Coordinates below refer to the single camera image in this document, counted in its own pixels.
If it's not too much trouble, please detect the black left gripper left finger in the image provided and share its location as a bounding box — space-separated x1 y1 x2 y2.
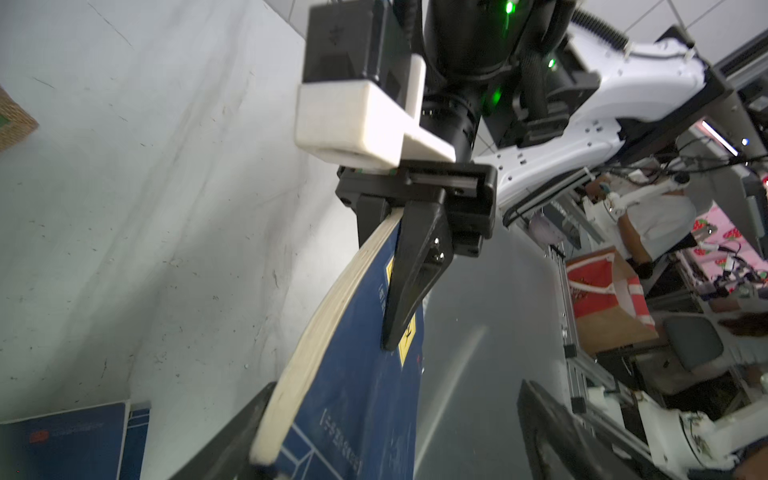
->
171 382 276 480

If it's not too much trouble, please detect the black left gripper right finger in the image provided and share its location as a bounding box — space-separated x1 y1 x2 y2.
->
517 380 638 479

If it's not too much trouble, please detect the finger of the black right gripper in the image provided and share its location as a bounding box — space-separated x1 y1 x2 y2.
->
355 197 392 247
382 201 453 351

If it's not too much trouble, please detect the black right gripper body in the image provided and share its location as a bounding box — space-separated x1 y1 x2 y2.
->
336 160 498 257

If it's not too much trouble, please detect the blue book with label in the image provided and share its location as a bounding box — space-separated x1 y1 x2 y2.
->
249 209 424 479

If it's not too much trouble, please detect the burlap Christmas canvas bag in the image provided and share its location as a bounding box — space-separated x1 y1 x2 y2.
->
0 88 39 151

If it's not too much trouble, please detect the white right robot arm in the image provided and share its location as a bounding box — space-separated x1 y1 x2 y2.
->
337 1 730 351

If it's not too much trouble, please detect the red white paper bag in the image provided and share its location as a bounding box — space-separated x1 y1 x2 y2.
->
566 248 658 357

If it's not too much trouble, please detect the grey office chair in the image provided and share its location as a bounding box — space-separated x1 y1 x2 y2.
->
635 312 734 395

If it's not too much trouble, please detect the person in white shirt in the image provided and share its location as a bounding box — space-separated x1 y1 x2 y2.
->
607 189 707 280

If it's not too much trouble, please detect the pink strawberry cloth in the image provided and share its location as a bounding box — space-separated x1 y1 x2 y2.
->
691 203 767 282

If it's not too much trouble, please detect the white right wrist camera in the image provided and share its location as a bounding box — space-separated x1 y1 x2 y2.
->
294 1 457 170

